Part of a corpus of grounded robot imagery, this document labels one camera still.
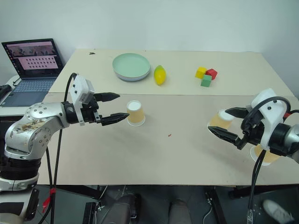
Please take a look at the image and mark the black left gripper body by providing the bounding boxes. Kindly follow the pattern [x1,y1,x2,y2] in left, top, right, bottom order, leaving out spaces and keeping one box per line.
[81,94,104,124]

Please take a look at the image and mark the white black robot torso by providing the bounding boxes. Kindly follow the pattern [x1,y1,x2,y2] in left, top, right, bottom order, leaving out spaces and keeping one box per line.
[0,181,41,223]

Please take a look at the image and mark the red wooden cube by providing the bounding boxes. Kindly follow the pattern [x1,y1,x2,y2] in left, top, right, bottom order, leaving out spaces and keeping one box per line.
[205,68,218,81]

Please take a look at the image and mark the green plastic plate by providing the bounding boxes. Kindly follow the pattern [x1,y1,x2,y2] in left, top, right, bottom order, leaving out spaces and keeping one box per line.
[112,53,151,79]

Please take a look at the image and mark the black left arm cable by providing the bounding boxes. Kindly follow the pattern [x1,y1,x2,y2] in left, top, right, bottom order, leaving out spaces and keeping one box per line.
[45,72,79,224]

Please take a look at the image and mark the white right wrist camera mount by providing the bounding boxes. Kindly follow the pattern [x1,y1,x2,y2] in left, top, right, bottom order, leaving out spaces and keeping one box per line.
[251,88,292,150]

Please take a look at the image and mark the yellow wooden cube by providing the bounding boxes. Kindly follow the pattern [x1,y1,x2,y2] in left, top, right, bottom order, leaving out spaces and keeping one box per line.
[195,67,208,79]

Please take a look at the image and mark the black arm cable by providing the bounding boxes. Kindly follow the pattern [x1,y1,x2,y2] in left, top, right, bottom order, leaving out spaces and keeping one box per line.
[240,96,292,224]
[45,72,79,224]

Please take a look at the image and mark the green wooden cube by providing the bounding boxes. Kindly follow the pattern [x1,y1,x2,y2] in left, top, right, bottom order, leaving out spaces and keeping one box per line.
[200,74,213,88]

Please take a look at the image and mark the black device beside laptop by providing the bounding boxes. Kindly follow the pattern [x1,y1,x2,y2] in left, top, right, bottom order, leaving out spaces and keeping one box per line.
[0,84,13,97]

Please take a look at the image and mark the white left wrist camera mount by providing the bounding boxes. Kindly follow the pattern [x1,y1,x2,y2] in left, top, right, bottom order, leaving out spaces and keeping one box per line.
[70,74,95,126]

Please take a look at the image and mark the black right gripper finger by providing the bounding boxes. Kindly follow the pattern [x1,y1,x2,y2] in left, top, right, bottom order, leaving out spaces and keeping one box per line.
[207,126,246,150]
[225,107,249,121]

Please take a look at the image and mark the yellow toy lemon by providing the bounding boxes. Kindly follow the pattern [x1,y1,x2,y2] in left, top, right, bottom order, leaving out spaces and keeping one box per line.
[153,65,167,87]

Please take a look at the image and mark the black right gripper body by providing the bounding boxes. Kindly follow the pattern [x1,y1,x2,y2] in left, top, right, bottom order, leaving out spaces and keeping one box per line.
[241,105,267,147]

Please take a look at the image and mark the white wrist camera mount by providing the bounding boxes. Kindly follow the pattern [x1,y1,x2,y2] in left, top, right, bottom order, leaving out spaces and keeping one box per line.
[251,88,292,150]
[70,74,95,126]

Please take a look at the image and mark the pale blue plastic plate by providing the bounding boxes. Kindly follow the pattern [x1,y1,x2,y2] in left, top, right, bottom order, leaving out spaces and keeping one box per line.
[114,70,150,83]

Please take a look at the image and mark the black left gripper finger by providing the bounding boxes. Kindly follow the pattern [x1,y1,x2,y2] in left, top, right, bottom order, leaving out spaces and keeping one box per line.
[94,92,121,103]
[100,112,130,127]

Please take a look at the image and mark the dark rounded shape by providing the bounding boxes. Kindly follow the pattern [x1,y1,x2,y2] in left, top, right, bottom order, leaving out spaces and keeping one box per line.
[168,198,192,224]

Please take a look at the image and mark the black table frame beam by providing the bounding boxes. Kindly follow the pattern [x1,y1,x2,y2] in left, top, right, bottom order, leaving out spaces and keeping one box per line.
[228,183,299,200]

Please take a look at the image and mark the grey open laptop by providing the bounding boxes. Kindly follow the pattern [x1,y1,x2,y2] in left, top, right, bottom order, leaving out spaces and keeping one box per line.
[1,38,65,108]

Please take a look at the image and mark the thin white floor cable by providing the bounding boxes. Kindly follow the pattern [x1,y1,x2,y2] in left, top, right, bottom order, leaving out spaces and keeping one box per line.
[202,204,213,224]

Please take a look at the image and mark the white shoe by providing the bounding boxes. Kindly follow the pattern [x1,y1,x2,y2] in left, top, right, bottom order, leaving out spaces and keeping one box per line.
[262,199,295,223]

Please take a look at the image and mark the tan paper cup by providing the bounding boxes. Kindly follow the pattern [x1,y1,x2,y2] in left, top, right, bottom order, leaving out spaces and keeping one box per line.
[126,100,146,127]
[208,109,235,130]
[249,144,280,167]

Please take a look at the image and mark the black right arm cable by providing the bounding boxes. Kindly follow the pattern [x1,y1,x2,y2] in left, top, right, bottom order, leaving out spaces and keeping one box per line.
[240,96,292,224]

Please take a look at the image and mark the red tape on cable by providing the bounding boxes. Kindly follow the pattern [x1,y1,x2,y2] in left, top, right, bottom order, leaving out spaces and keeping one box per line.
[43,187,57,213]

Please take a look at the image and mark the black table leg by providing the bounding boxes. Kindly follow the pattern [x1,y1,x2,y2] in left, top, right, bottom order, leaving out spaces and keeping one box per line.
[205,186,228,224]

